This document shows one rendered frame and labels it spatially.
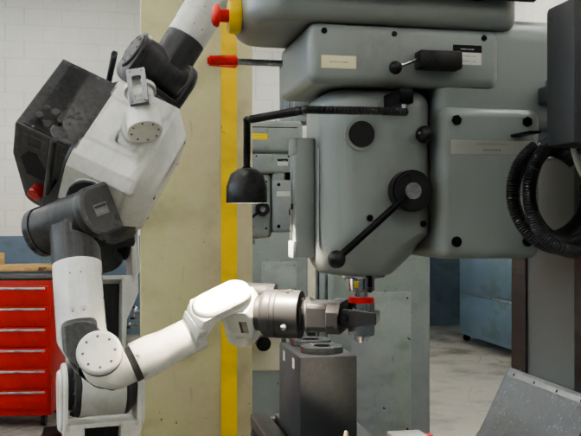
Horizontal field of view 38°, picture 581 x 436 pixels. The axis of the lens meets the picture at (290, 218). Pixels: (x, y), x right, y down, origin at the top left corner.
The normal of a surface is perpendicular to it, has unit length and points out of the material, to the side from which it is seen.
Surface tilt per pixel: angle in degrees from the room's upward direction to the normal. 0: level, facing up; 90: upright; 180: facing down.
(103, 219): 72
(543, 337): 90
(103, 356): 67
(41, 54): 90
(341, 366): 90
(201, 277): 90
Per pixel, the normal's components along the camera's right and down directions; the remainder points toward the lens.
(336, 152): -0.46, 0.00
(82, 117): 0.31, -0.53
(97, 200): 0.87, -0.31
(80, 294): 0.11, -0.39
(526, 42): 0.21, 0.00
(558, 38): -0.98, 0.00
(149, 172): 0.86, -0.07
